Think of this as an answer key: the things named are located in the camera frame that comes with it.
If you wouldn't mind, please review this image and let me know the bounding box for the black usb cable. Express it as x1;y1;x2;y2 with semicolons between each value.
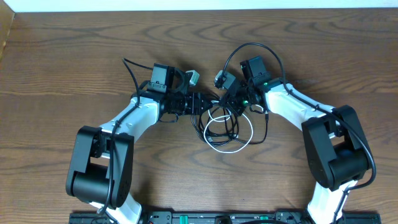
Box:
190;91;270;147

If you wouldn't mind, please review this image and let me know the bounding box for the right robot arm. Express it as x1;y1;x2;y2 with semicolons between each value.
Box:
215;56;376;223

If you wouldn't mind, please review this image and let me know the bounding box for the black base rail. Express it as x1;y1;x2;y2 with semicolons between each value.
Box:
68;210;382;224

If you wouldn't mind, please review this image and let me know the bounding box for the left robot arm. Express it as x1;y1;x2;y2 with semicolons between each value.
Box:
66;63;212;223

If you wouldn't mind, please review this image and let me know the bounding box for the white usb cable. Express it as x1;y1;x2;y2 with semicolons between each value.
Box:
203;99;265;154

